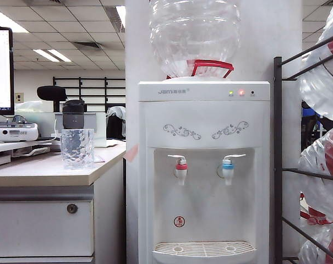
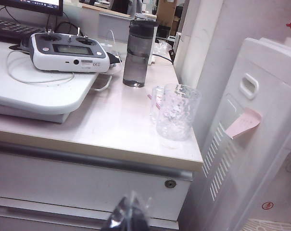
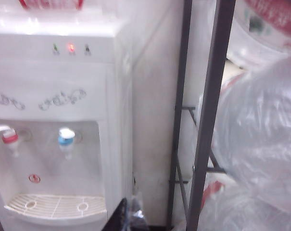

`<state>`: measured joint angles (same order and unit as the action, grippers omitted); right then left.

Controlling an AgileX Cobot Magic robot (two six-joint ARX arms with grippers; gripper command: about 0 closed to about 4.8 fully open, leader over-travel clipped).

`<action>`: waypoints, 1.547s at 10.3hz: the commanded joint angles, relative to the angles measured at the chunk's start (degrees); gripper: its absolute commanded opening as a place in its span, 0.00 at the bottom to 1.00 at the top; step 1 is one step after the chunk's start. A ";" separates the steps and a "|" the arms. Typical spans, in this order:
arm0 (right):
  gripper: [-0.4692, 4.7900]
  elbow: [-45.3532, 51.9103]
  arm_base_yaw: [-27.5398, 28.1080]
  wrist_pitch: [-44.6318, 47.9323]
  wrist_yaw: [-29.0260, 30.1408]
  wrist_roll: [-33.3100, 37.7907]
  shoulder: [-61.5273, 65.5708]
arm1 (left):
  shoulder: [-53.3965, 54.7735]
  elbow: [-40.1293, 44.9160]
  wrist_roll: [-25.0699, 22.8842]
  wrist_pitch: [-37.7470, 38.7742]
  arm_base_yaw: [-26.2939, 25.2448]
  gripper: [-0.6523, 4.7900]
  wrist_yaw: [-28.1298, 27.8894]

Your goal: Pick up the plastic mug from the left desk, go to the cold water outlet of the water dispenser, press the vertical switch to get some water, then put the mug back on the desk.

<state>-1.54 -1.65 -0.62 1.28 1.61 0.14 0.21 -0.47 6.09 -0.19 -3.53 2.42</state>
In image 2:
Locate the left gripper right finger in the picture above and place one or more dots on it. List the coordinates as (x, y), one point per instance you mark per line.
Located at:
(140, 216)

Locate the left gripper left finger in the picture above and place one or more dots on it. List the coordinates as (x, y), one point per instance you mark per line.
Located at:
(118, 216)

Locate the clear textured plastic mug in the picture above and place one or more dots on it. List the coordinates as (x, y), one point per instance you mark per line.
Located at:
(176, 115)

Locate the white water dispenser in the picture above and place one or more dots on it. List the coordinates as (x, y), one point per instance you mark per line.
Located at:
(256, 168)

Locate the white desk riser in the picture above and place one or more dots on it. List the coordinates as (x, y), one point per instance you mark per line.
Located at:
(39, 96)

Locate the dark grey water bottle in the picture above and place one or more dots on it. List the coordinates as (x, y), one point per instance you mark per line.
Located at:
(135, 60)

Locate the grey desk partition panel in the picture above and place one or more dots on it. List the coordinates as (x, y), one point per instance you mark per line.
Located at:
(111, 26)

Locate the round drawer lock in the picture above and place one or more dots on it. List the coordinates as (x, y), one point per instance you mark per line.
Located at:
(170, 183)

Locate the white drawer cabinet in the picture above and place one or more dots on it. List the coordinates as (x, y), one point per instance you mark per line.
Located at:
(63, 173)

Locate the pink sticky note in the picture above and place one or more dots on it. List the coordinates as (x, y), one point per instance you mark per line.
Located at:
(244, 122)

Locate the white box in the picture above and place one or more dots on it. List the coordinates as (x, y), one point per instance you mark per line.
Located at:
(153, 48)

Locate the white RC transmitter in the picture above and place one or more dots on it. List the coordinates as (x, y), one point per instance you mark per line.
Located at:
(68, 54)

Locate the clear plastic bag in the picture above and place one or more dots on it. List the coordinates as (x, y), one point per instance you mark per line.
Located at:
(163, 47)

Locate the black keyboard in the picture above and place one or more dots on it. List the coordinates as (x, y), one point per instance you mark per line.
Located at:
(10, 27)

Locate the black computer monitor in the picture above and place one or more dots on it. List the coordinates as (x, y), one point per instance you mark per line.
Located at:
(27, 3)

